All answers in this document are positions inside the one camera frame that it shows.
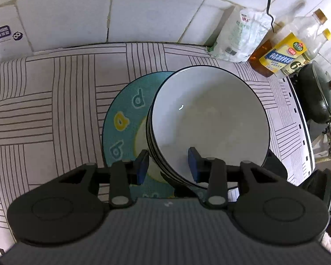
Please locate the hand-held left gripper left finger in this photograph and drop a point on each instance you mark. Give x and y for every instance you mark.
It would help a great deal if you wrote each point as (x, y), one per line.
(142, 168)

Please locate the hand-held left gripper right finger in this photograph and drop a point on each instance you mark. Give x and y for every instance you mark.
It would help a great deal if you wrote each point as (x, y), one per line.
(193, 165)

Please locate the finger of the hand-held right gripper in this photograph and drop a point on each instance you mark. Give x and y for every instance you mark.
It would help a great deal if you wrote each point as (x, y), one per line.
(275, 165)

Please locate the teal egg print plate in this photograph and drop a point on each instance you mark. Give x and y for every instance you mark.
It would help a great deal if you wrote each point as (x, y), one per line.
(121, 124)

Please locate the dark green wok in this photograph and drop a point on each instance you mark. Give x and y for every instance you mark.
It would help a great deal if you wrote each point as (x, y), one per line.
(310, 99)

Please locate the glass wok lid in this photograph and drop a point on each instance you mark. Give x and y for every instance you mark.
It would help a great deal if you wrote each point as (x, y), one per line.
(327, 88)

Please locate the gold cap clear bottle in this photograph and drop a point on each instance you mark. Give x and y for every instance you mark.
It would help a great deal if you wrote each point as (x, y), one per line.
(293, 66)

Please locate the striped counter cloth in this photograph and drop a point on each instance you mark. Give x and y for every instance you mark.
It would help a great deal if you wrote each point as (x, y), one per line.
(58, 102)

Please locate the amber liquid bottle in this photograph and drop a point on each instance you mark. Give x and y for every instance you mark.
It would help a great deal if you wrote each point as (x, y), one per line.
(260, 58)

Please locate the yellow label oil bottle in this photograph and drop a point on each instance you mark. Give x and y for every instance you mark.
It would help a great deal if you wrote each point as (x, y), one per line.
(284, 52)

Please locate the white plastic bag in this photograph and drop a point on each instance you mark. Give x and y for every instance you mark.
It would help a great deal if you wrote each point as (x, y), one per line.
(237, 38)

